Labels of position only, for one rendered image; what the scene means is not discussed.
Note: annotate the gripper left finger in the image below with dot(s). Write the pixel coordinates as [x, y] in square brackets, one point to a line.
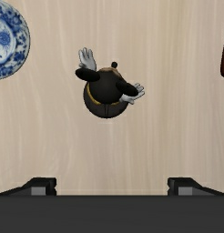
[41, 185]

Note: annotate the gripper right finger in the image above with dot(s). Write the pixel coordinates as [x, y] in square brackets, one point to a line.
[183, 185]

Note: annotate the blue and white plate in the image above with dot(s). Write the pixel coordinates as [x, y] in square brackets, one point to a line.
[9, 41]

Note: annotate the small toy figure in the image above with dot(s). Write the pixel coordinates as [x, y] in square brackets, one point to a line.
[106, 88]

